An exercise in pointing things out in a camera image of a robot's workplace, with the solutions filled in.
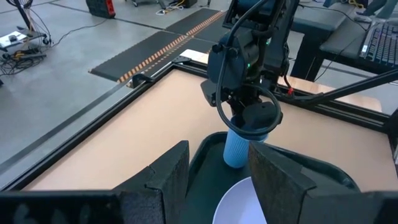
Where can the black aluminium table frame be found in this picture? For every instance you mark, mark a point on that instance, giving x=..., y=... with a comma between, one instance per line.
x=93, y=128

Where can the black frame clamp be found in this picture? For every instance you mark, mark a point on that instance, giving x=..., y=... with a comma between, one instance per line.
x=140, y=80

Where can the black box with red panel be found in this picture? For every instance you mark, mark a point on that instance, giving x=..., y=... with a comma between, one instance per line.
x=98, y=7

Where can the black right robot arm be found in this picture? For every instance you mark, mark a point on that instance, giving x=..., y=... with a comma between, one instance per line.
x=280, y=31

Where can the black frame corner bracket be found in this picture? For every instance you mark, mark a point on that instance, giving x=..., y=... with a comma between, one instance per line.
x=182, y=59

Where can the dark green plastic tray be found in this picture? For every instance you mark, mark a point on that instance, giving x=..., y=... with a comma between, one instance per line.
x=205, y=174

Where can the lilac plastic plate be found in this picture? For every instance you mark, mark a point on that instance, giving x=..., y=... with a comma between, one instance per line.
x=242, y=205

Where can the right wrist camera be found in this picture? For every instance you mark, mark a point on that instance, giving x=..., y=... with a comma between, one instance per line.
x=233, y=65

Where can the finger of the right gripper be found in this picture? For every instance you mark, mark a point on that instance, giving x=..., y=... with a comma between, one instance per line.
x=237, y=117
x=261, y=114

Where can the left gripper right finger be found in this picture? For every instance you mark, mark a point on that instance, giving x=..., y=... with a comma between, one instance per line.
x=276, y=183

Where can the black keyboard desk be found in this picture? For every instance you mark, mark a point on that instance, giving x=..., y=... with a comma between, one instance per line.
x=342, y=43

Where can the metal equipment cart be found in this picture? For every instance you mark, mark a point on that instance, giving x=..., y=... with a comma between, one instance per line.
x=34, y=34

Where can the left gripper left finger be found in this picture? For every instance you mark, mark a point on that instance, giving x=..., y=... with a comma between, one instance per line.
x=171, y=174

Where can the black backlit keyboard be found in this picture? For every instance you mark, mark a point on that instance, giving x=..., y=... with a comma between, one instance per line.
x=382, y=43

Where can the blue ribbed cup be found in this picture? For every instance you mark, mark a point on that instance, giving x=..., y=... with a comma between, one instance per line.
x=236, y=152

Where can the dark grey desk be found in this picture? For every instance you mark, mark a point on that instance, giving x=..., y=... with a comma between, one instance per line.
x=323, y=18

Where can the black orange-striped floor mat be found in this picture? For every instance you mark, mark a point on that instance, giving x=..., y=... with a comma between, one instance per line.
x=186, y=53
x=140, y=53

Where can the black diagonal strut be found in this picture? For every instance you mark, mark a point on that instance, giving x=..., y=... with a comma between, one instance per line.
x=351, y=88

